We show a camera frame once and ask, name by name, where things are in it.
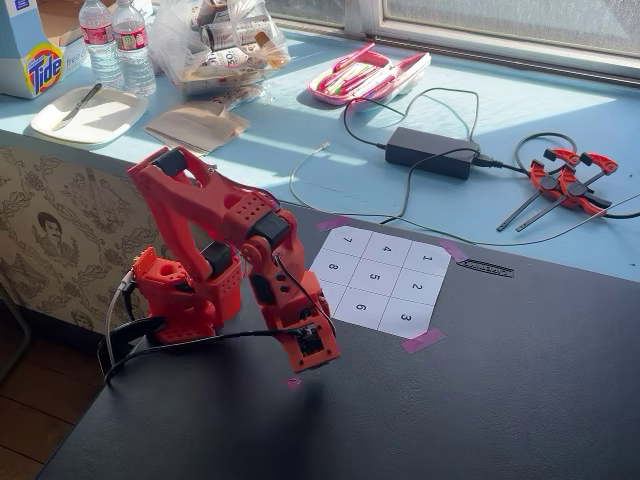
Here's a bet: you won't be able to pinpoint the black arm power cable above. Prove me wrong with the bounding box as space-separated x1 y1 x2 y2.
103 326 302 385

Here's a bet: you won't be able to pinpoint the clear plastic water bottle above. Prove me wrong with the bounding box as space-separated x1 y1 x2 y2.
110 0 158 98
78 0 127 92

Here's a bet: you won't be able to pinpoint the pink pen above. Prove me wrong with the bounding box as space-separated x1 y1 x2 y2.
333 41 377 76

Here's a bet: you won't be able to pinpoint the white rectangular plate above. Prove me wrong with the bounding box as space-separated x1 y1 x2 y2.
30 84 150 147

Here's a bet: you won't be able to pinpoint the red bar clamp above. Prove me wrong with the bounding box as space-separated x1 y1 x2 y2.
496 147 582 234
515 151 620 234

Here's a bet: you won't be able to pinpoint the grey thin cable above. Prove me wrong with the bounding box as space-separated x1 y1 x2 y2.
289 141 640 248

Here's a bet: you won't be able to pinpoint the black looped adapter cable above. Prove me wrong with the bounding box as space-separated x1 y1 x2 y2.
341 86 482 152

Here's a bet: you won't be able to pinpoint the purple tape piece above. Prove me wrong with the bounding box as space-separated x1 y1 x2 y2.
438 237 470 264
316 215 352 233
400 326 447 355

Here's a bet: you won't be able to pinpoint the black power adapter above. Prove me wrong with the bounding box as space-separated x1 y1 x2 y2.
384 125 482 182

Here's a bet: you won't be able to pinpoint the pink pen case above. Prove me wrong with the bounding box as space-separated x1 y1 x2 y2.
307 48 433 107

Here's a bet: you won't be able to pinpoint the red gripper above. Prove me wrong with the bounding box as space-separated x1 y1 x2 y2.
272 294 343 375

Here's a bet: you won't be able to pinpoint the fixed window frame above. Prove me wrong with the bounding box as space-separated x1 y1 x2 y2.
264 0 640 85

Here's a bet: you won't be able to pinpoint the black thin cable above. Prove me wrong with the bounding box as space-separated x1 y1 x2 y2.
378 146 476 225

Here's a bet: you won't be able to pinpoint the grey arm data cable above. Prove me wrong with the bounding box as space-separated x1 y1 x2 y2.
103 267 139 361

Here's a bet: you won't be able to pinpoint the white plastic knife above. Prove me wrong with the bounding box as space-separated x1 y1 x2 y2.
50 82 104 133

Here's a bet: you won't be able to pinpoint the Tide cardboard box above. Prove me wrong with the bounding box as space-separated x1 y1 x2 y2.
0 0 90 101

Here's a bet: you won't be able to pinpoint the numbered grid paper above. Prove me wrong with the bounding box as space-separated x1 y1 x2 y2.
309 225 452 338

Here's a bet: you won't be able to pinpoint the brown paper napkins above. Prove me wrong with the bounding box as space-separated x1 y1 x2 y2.
142 99 250 157

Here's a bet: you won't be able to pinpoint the white plastic bag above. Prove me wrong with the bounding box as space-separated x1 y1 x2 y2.
148 0 292 99

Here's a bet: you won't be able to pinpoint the patterned beige cloth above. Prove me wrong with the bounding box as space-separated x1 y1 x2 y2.
0 143 169 332

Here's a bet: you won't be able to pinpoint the black table clamp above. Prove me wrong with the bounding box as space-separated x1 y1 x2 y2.
96 314 167 374

